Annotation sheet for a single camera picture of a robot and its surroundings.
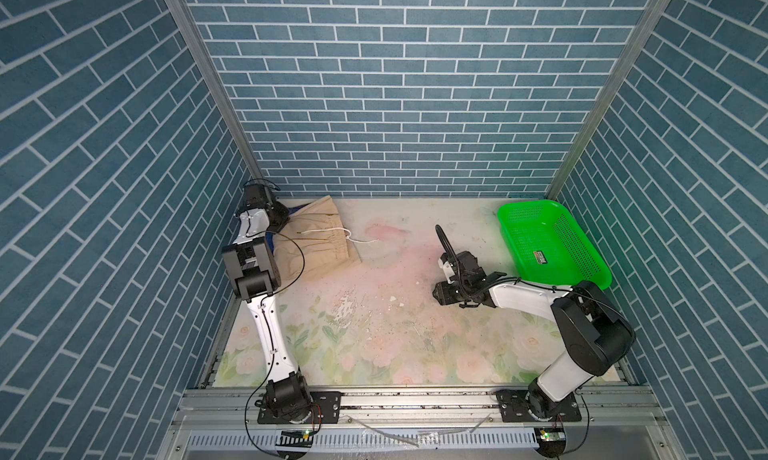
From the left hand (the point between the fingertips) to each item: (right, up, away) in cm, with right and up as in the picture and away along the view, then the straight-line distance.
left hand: (288, 212), depth 109 cm
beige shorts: (+11, -11, -9) cm, 18 cm away
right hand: (+53, -25, -16) cm, 61 cm away
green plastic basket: (+93, -11, -1) cm, 94 cm away
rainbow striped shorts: (-4, -9, -7) cm, 12 cm away
